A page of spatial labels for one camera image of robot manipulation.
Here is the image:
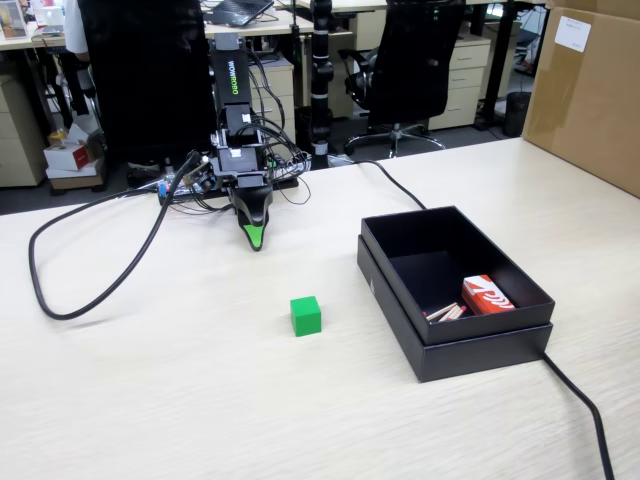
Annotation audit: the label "black jointed pole white rings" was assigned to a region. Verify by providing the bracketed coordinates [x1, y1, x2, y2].
[308, 0, 335, 170]

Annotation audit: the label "flat brown cardboard box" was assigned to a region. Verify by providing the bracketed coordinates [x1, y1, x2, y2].
[46, 163, 109, 192]

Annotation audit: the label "black desk leg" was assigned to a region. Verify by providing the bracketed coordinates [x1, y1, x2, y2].
[480, 3, 524, 132]

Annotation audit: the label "large brown cardboard box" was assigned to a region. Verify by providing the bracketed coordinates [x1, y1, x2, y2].
[520, 0, 640, 199]

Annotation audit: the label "black open laptop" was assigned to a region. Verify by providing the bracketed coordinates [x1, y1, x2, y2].
[203, 0, 276, 28]

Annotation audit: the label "framed picture stand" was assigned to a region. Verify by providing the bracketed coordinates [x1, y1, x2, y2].
[0, 0, 29, 41]

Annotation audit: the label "black mesh chair with armrests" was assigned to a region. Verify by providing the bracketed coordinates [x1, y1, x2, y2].
[337, 0, 467, 158]

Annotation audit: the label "person in white shirt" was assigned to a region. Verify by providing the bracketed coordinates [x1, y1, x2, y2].
[64, 0, 92, 62]

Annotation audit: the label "black cardboard box tray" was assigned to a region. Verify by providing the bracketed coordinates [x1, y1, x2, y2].
[359, 204, 557, 346]

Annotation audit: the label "black mesh trash bin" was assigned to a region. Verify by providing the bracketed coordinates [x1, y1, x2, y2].
[503, 90, 533, 138]

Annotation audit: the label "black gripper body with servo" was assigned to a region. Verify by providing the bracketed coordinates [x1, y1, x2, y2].
[213, 130, 272, 191]

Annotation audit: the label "white and red small box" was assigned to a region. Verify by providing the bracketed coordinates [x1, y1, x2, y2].
[43, 123, 105, 174]

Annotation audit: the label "beige drawer cabinet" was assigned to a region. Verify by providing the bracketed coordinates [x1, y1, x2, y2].
[248, 61, 296, 145]
[0, 73, 49, 189]
[427, 36, 492, 132]

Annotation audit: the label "white shipping label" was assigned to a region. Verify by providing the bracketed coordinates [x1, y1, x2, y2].
[556, 15, 593, 52]

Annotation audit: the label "thick black looped cable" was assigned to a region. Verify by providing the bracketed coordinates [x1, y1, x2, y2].
[27, 149, 202, 322]

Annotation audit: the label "robot base controller board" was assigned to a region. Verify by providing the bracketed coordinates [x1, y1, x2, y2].
[157, 175, 236, 207]

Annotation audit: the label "red and white matchbox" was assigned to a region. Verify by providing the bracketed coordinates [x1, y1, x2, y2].
[460, 274, 516, 316]

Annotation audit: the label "beige office desk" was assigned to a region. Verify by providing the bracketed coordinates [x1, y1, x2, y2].
[203, 7, 317, 40]

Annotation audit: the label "black high-back office chair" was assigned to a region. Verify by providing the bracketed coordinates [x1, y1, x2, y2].
[77, 0, 217, 190]

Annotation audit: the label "thick black long cable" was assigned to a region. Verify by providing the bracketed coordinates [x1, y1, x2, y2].
[299, 159, 617, 480]

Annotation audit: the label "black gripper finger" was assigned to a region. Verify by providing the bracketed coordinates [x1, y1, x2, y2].
[231, 185, 274, 227]
[240, 209, 272, 254]

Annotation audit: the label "thin black arm wires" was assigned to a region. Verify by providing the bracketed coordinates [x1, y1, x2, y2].
[243, 45, 314, 207]

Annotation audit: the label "green wooden cube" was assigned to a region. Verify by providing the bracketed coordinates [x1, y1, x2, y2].
[289, 295, 322, 338]

